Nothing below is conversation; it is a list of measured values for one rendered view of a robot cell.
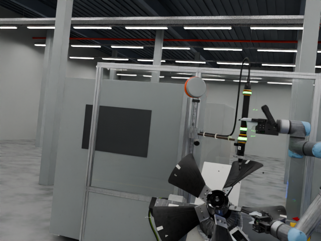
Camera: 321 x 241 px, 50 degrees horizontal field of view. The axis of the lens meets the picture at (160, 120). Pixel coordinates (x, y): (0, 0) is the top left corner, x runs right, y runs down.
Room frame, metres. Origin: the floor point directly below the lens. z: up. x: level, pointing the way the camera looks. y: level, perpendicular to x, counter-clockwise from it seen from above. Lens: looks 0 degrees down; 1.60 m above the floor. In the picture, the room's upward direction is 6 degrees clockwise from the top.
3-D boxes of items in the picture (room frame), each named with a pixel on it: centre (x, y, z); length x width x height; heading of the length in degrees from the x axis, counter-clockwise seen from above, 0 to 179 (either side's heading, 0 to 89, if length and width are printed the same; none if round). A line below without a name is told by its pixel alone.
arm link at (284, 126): (1.82, -0.65, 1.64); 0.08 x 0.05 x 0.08; 173
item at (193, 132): (2.44, -0.26, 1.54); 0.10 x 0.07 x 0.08; 18
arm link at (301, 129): (1.81, -0.73, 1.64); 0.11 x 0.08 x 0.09; 83
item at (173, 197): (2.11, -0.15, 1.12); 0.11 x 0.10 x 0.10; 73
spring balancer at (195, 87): (2.53, -0.23, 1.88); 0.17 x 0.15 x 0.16; 73
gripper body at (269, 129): (1.83, -0.57, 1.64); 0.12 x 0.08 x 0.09; 83
